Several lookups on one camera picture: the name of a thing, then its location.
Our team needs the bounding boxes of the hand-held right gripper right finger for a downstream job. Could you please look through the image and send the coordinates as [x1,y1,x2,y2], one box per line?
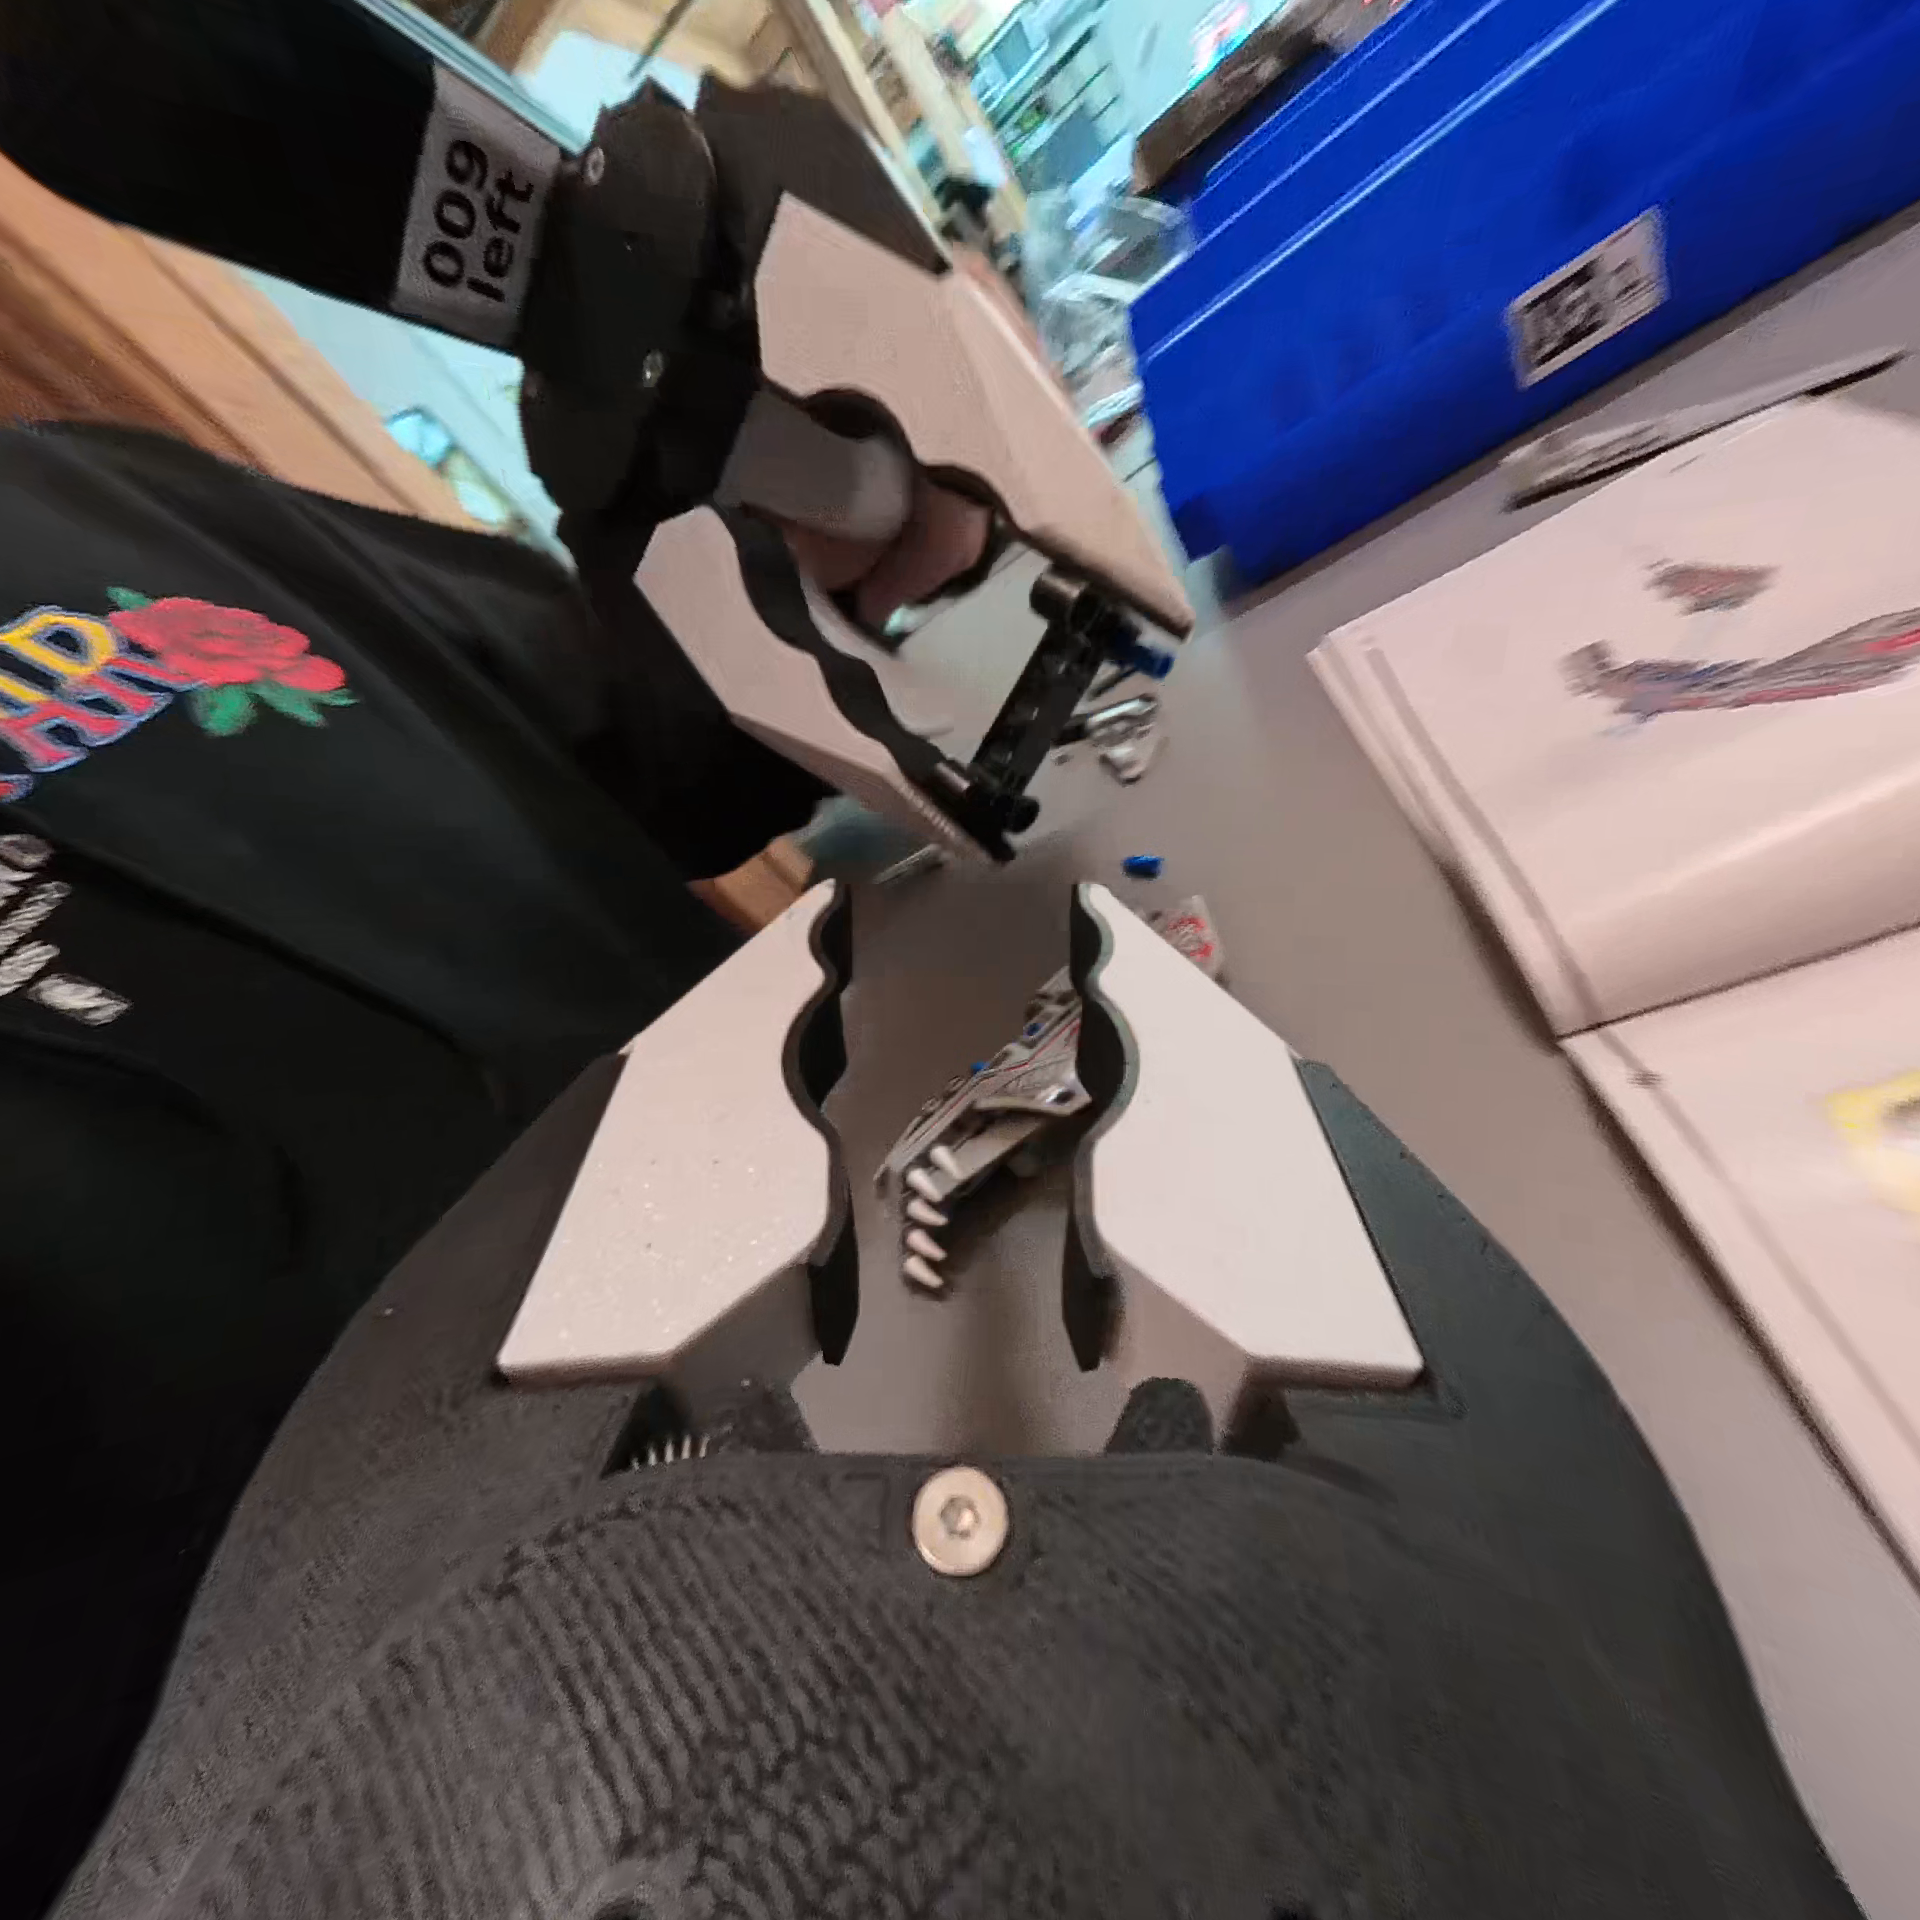
[1057,880,1427,1425]

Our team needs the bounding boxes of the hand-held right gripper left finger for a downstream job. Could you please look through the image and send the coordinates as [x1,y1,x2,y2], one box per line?
[492,880,865,1413]

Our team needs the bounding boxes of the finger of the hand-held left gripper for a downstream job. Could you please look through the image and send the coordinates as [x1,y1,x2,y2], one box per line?
[634,506,1039,869]
[755,192,1201,641]

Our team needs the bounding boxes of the silver toy car model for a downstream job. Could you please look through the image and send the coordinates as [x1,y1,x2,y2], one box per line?
[878,967,1097,1291]

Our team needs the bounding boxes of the black toy beam with pins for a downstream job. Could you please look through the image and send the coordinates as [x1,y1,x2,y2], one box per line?
[931,567,1186,869]

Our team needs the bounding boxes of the pale desk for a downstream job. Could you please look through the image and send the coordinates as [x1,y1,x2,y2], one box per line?
[795,209,1920,1920]

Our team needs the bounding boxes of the person's left hand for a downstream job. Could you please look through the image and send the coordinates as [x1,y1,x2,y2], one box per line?
[795,480,1002,641]

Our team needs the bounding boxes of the small silver toy pieces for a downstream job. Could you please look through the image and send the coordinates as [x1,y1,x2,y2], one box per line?
[1057,690,1164,781]

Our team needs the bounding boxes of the blue storage bin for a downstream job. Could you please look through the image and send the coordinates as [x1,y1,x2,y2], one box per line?
[1124,0,1920,587]

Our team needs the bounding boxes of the person's black printed sweatshirt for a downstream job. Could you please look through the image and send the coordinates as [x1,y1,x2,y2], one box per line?
[0,419,767,1920]

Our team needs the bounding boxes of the open instruction booklet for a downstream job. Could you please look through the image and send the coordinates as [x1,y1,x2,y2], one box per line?
[1306,397,1920,1577]

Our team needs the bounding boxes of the grey toy beam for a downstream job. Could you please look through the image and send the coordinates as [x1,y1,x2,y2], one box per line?
[1499,419,1706,504]

